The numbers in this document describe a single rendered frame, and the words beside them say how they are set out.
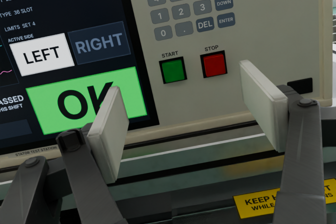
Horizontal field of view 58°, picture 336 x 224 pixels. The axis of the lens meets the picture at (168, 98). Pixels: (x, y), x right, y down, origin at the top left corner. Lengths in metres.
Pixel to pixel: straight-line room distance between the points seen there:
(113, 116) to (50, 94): 0.14
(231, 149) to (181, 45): 0.11
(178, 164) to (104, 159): 0.14
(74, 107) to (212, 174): 0.15
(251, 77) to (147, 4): 0.13
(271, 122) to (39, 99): 0.22
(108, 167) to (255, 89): 0.09
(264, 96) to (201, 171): 0.15
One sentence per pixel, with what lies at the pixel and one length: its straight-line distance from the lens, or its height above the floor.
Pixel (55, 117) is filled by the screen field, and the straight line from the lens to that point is 0.31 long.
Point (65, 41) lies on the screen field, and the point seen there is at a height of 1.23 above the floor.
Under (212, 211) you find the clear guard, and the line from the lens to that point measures 0.29.
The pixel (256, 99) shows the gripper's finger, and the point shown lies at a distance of 0.18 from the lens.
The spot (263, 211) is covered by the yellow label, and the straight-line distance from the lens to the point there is 0.29.
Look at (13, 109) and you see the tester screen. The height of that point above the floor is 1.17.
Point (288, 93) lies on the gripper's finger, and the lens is 0.17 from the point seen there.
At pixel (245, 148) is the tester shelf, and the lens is 0.29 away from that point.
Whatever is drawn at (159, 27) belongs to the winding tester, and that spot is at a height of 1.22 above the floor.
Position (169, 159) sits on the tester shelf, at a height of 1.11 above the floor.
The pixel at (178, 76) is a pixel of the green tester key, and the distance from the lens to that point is 0.28.
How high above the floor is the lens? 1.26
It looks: 21 degrees down
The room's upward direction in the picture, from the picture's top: 12 degrees counter-clockwise
